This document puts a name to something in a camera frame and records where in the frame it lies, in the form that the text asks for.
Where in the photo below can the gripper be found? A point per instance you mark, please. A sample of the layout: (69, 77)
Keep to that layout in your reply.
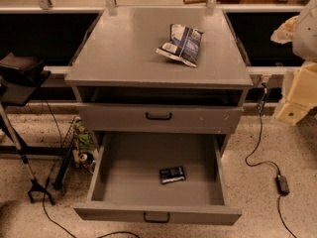
(306, 37)

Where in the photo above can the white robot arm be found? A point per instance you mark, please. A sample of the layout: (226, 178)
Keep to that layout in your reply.
(301, 30)

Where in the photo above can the open grey lower drawer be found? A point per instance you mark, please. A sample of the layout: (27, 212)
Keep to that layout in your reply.
(126, 186)

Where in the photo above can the grey drawer cabinet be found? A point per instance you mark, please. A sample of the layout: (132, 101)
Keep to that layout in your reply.
(120, 63)

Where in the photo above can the closed grey upper drawer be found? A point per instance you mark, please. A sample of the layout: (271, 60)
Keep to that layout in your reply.
(159, 118)

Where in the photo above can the blue white chip bag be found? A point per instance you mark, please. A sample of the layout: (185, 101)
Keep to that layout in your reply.
(183, 45)

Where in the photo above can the black tripod stand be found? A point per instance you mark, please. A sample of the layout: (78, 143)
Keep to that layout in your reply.
(21, 77)

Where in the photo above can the wooden hammer handle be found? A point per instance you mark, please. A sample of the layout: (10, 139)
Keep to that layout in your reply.
(199, 1)

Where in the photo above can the wire basket with snacks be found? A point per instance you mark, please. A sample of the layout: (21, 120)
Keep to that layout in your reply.
(77, 149)

